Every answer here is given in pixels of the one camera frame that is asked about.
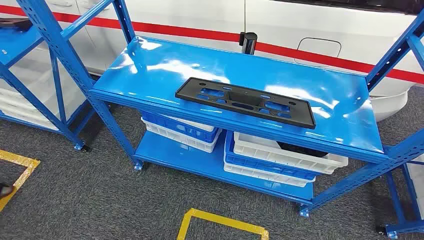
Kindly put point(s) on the black plastic plate part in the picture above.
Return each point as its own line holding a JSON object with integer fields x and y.
{"x": 245, "y": 98}

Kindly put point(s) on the blue metal shelf rack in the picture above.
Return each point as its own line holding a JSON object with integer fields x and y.
{"x": 410, "y": 227}
{"x": 159, "y": 73}
{"x": 16, "y": 43}

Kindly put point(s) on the black plastic trim part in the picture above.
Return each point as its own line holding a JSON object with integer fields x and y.
{"x": 301, "y": 150}

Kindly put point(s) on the black flat plastic part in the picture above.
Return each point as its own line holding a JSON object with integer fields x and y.
{"x": 15, "y": 24}

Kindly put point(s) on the yellow floor tape square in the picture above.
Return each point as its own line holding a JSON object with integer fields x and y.
{"x": 20, "y": 160}
{"x": 225, "y": 221}

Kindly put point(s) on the black cylindrical post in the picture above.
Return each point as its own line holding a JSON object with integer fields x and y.
{"x": 248, "y": 43}

